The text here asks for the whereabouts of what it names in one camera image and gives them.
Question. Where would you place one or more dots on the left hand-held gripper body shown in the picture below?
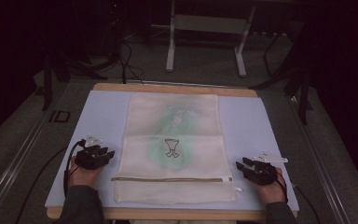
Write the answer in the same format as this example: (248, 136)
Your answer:
(88, 158)

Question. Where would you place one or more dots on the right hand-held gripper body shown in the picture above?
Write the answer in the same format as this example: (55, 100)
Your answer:
(262, 174)

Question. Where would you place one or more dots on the white mesh laundry bag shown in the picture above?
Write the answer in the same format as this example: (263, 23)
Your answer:
(192, 149)

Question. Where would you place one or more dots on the person's left hand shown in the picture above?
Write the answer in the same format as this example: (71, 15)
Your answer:
(82, 177)

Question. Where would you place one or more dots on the person's right hand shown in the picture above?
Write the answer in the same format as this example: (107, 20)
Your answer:
(272, 193)

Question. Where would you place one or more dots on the light blue table mat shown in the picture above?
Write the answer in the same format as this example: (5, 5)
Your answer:
(248, 124)

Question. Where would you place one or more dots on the green garment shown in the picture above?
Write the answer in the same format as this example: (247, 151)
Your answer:
(174, 124)

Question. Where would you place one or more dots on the black tripod stand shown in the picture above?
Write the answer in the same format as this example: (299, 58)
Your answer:
(304, 93)
(47, 81)

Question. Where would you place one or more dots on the white metal stand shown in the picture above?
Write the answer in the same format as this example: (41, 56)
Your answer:
(211, 24)

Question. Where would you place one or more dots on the aluminium floor rail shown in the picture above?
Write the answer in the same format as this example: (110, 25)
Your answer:
(9, 174)
(326, 174)

